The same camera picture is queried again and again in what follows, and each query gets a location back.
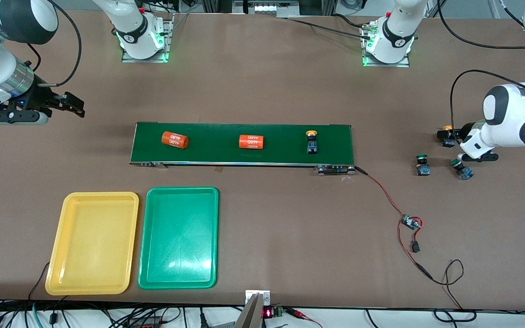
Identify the black cable at table edge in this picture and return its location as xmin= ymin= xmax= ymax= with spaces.
xmin=28 ymin=262 xmax=51 ymax=301

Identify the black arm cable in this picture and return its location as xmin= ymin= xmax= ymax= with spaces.
xmin=436 ymin=0 xmax=525 ymax=130
xmin=26 ymin=0 xmax=83 ymax=88

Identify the grey labelled control box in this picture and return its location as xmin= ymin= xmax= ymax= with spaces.
xmin=232 ymin=0 xmax=290 ymax=18

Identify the black base power cable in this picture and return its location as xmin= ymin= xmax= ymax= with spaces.
xmin=285 ymin=14 xmax=375 ymax=41

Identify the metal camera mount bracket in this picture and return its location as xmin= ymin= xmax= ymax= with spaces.
xmin=245 ymin=290 xmax=271 ymax=307

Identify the red black power cable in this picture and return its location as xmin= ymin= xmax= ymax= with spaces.
xmin=397 ymin=222 xmax=432 ymax=279

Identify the red clip test lead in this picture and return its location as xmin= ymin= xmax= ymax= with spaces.
xmin=285 ymin=307 xmax=322 ymax=328

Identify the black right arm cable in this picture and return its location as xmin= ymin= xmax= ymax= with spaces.
xmin=26 ymin=0 xmax=83 ymax=88

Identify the green plastic tray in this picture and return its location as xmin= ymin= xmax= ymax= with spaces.
xmin=138 ymin=187 xmax=219 ymax=290

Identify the red black conveyor cable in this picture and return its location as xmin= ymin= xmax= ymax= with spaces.
xmin=354 ymin=165 xmax=408 ymax=220

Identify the orange 4680 battery cylinder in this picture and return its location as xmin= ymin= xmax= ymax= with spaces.
xmin=161 ymin=131 xmax=189 ymax=150
xmin=238 ymin=134 xmax=265 ymax=150

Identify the grey aluminium camera bar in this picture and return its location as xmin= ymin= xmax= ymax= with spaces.
xmin=234 ymin=294 xmax=264 ymax=328

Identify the green conveyor belt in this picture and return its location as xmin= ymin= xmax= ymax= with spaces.
xmin=129 ymin=122 xmax=355 ymax=176

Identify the thin black looped cable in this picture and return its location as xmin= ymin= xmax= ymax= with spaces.
xmin=429 ymin=259 xmax=478 ymax=323

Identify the yellow plastic tray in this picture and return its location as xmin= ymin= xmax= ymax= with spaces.
xmin=45 ymin=192 xmax=139 ymax=296

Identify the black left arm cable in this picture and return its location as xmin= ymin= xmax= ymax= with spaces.
xmin=436 ymin=0 xmax=525 ymax=130

